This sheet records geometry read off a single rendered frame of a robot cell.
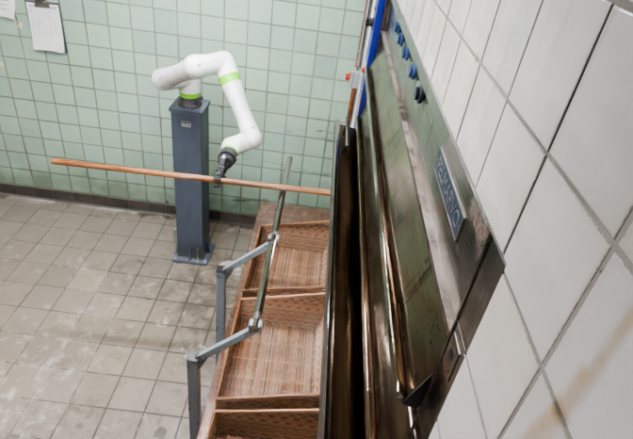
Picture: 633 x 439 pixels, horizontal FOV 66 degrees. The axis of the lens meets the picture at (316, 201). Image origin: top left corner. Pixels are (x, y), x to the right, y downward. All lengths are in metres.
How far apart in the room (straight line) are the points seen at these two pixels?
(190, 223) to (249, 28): 1.38
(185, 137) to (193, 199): 0.46
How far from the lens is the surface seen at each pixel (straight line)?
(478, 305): 0.69
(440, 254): 0.93
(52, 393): 3.13
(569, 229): 0.50
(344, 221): 1.80
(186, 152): 3.20
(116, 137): 3.97
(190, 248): 3.65
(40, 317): 3.52
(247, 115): 2.61
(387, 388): 1.19
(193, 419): 2.21
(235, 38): 3.40
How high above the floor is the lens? 2.45
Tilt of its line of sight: 34 degrees down
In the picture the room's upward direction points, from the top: 8 degrees clockwise
